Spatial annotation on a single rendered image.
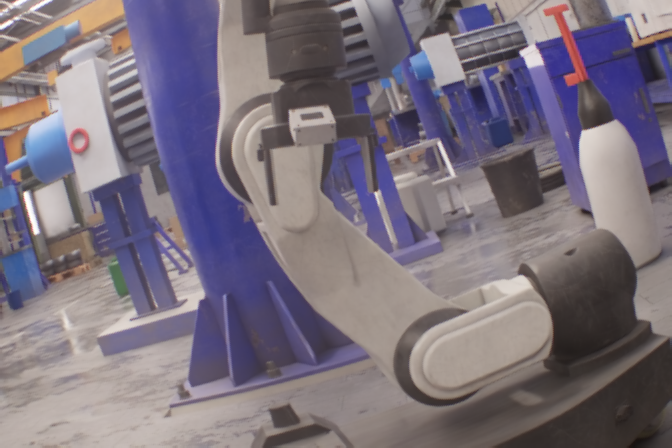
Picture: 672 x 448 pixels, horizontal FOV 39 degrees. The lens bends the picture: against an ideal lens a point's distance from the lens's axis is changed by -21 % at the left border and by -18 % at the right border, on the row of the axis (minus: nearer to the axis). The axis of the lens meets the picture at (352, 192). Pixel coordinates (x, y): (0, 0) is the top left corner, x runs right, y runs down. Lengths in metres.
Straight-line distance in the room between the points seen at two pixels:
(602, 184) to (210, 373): 1.36
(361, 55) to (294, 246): 3.89
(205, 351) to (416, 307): 2.01
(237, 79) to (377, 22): 3.83
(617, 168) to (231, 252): 1.18
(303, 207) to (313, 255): 0.06
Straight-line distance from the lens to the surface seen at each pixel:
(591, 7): 4.48
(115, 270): 9.69
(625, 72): 4.41
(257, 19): 1.27
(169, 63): 3.33
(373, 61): 5.33
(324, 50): 1.25
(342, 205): 8.86
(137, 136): 5.39
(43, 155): 5.63
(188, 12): 3.35
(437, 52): 12.02
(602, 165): 2.95
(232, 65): 1.45
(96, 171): 5.40
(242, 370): 3.27
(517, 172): 5.56
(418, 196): 5.95
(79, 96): 5.44
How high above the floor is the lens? 0.59
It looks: 2 degrees down
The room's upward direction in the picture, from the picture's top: 19 degrees counter-clockwise
